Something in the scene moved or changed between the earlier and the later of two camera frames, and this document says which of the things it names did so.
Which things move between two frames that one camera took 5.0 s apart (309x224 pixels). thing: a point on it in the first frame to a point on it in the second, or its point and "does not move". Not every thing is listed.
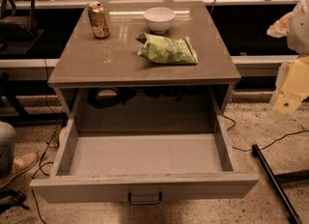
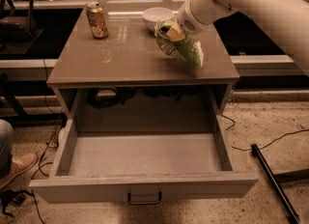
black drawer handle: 144,202 does not move
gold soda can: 98,17 does not move
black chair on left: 17,32 does not move
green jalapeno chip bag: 167,50 to 188,49
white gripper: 299,31 to 187,21
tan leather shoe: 20,162 does not move
